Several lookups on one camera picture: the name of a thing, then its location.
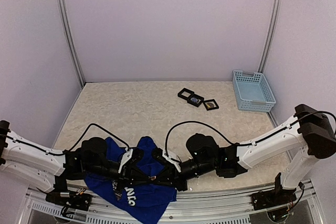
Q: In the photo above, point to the sunset painting round brooch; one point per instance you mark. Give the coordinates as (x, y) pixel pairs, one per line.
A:
(210, 105)

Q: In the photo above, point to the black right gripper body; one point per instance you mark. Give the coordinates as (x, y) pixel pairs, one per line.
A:
(202, 168)

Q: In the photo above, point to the aluminium corner post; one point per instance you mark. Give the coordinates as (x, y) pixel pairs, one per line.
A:
(270, 35)
(70, 42)

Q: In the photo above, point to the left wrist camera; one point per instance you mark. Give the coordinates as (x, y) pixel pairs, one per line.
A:
(130, 156)

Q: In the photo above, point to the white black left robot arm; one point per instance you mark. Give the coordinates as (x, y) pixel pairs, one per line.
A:
(97, 160)

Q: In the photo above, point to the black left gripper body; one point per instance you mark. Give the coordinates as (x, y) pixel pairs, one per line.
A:
(125, 174)

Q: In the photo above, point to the blue printed t-shirt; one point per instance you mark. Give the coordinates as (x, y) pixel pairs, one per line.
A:
(146, 203)

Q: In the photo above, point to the black square frame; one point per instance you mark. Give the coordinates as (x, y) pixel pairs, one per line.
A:
(211, 100)
(200, 100)
(186, 94)

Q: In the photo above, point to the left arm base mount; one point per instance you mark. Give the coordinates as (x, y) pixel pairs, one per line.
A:
(72, 199)

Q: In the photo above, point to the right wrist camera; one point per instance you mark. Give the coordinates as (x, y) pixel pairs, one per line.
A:
(166, 158)

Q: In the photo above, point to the aluminium front rail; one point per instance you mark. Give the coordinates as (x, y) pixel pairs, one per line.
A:
(225, 206)

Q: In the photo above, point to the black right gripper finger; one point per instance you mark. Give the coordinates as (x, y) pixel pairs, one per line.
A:
(168, 172)
(168, 183)

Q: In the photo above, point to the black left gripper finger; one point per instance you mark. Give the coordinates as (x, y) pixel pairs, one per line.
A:
(140, 181)
(136, 173)

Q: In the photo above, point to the aluminium corner post right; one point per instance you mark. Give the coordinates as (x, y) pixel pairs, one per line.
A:
(270, 35)

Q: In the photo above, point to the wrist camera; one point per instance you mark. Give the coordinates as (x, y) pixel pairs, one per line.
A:
(166, 158)
(130, 156)

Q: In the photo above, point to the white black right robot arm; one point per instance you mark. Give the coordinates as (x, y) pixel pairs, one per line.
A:
(308, 129)

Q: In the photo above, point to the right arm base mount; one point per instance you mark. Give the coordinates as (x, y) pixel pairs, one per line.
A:
(274, 197)

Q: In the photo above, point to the light blue plastic basket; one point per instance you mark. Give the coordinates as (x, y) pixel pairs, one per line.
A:
(252, 91)

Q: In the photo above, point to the aluminium corner post left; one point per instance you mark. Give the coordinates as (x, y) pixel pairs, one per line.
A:
(70, 42)

